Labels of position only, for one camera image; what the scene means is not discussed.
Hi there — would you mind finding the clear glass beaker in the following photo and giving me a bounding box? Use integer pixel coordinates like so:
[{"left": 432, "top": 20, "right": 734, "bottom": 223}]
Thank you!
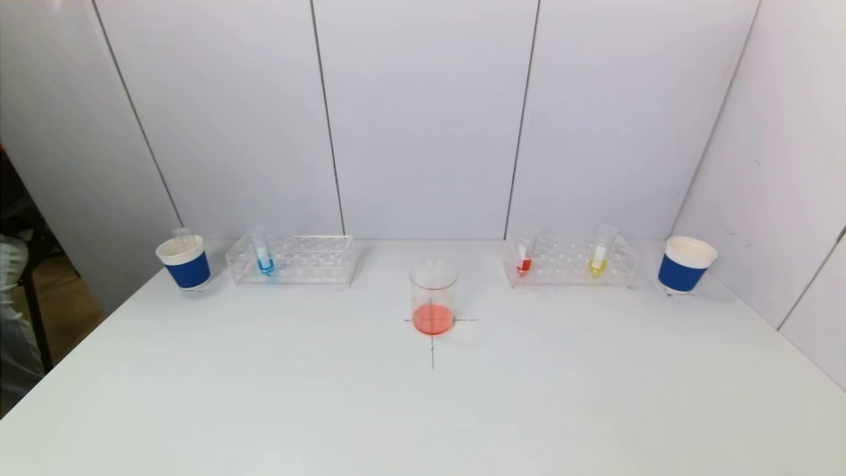
[{"left": 408, "top": 260, "right": 459, "bottom": 337}]

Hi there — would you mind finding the red pigment test tube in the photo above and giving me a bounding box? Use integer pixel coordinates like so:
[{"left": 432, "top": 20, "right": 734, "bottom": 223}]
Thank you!
[{"left": 516, "top": 226, "right": 540, "bottom": 277}]

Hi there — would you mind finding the clear acrylic test tube rack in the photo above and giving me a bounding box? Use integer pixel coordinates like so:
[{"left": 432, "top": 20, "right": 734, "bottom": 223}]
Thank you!
[
  {"left": 502, "top": 233, "right": 640, "bottom": 289},
  {"left": 225, "top": 234, "right": 358, "bottom": 286}
]

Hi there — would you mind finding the blue pigment test tube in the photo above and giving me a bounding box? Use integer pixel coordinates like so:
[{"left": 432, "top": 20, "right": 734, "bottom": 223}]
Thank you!
[{"left": 249, "top": 225, "right": 276, "bottom": 278}]

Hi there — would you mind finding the yellow pigment test tube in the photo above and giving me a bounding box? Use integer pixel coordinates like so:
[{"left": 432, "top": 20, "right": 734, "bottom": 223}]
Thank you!
[{"left": 588, "top": 224, "right": 619, "bottom": 278}]

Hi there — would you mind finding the white paper cup blue sleeve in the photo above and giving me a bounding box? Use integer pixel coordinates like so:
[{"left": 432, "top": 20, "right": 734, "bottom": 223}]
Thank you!
[
  {"left": 657, "top": 236, "right": 719, "bottom": 296},
  {"left": 155, "top": 235, "right": 212, "bottom": 292}
]

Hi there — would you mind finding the person in grey clothes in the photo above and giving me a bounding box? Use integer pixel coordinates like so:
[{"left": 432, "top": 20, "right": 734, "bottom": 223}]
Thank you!
[{"left": 0, "top": 237, "right": 44, "bottom": 401}]

